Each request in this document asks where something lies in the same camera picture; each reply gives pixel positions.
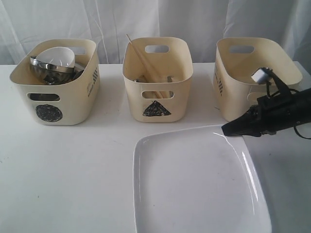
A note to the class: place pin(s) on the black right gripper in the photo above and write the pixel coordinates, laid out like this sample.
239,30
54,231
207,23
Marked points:
272,115

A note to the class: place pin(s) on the large white plate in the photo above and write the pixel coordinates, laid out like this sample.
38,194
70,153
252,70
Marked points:
197,181

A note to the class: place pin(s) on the steel table knife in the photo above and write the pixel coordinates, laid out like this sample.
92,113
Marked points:
169,79

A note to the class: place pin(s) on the wooden chopstick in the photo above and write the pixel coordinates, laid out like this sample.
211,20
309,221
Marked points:
140,56
154,79

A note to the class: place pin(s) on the white plastic bowl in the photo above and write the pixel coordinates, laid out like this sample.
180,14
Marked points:
59,56

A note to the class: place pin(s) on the stainless steel bowl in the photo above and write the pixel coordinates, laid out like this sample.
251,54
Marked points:
50,74

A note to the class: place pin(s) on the cream bin with square mark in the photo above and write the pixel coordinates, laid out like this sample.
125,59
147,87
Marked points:
237,59

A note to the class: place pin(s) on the cream bin with triangle mark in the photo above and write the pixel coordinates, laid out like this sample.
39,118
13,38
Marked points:
169,56

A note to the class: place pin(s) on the white curtain backdrop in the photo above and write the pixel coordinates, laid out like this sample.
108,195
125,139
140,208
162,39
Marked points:
109,23

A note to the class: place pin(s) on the cream bin with circle mark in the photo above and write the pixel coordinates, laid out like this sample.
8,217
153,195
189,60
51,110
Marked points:
76,97

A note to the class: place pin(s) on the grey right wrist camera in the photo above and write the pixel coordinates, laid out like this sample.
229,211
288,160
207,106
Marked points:
261,76

